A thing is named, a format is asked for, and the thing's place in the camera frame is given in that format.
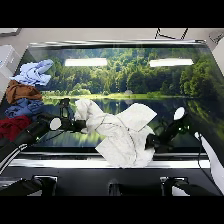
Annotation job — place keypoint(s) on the brown garment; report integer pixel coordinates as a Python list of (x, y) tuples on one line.
[(21, 91)]

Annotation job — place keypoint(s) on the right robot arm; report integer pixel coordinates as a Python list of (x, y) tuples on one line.
[(176, 126)]

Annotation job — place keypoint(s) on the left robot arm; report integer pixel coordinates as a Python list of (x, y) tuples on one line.
[(31, 131)]

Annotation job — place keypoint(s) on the red garment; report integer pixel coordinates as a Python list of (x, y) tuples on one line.
[(11, 126)]

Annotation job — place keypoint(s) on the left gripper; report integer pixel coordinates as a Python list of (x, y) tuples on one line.
[(74, 125)]

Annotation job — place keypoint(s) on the silver frame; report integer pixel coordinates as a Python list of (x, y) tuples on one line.
[(66, 163)]

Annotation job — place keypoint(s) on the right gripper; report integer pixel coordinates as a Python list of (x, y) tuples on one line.
[(154, 142)]

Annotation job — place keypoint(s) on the white garment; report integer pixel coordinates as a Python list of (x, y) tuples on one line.
[(120, 140)]

